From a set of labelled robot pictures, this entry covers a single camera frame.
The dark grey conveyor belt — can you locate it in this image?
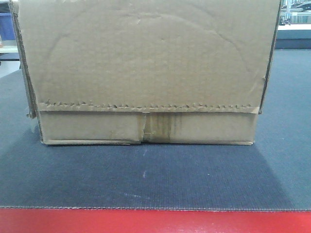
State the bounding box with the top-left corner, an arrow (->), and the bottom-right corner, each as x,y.
0,50 -> 311,211

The red conveyor frame edge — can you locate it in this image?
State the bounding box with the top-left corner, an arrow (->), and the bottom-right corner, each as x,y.
0,209 -> 311,233

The brown cardboard carton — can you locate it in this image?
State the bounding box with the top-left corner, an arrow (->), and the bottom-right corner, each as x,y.
8,0 -> 281,145

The aluminium frame background right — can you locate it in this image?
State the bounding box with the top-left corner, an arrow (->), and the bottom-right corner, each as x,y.
279,0 -> 311,25

